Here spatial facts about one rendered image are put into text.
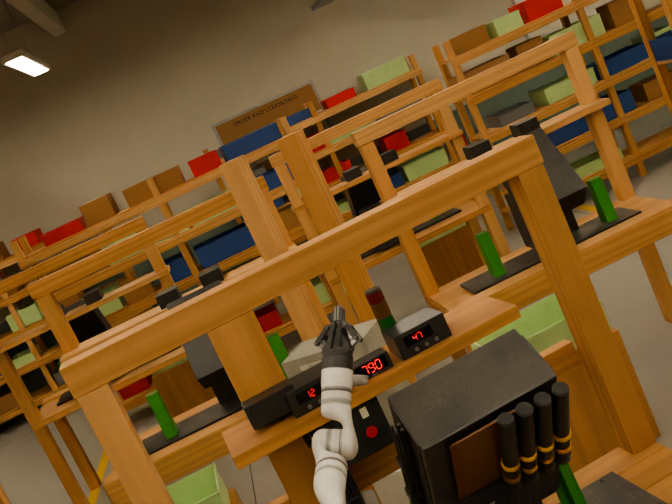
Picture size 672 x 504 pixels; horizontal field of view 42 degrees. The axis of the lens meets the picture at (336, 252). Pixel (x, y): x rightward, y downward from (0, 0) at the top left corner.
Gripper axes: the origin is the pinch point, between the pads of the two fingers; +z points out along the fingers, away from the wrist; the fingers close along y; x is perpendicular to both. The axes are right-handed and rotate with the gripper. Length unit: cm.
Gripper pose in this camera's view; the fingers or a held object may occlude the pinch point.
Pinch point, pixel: (339, 313)
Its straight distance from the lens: 212.8
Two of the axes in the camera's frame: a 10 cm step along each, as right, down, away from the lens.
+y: -8.3, 1.8, 5.3
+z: 0.3, -9.3, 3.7
